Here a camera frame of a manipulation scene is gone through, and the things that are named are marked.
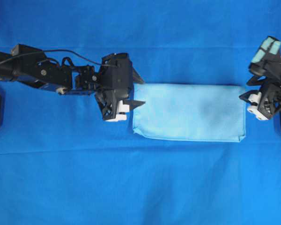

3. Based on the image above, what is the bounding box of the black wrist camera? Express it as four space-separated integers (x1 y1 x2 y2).
249 36 281 77
99 53 133 93

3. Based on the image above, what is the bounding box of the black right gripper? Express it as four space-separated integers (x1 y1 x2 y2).
239 76 281 120

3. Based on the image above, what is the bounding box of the black left camera cable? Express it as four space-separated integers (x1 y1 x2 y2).
0 48 118 69

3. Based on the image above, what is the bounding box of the light blue towel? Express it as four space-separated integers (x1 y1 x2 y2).
133 83 246 143

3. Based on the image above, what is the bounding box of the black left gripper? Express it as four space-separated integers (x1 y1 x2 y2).
94 68 145 122

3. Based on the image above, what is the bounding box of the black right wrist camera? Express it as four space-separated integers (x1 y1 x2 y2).
249 36 281 77

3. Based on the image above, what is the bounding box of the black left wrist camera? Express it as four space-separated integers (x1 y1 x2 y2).
99 53 133 93

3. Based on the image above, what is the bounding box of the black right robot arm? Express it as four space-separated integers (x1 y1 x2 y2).
239 57 281 120

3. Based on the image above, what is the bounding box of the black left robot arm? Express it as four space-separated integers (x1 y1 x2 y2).
0 44 145 122

